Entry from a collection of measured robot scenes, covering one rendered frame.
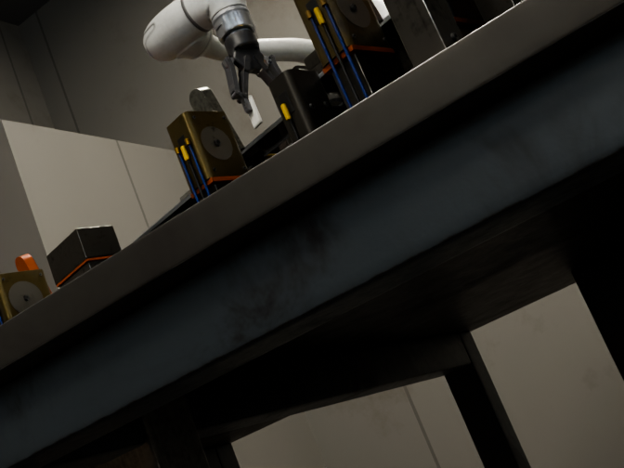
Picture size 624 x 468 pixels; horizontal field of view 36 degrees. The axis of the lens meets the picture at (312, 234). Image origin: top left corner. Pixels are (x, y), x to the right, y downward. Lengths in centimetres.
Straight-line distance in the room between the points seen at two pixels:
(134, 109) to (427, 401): 217
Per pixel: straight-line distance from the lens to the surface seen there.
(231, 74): 214
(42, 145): 390
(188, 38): 230
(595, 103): 71
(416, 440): 425
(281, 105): 133
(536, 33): 69
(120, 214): 403
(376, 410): 431
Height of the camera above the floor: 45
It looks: 14 degrees up
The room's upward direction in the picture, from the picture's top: 23 degrees counter-clockwise
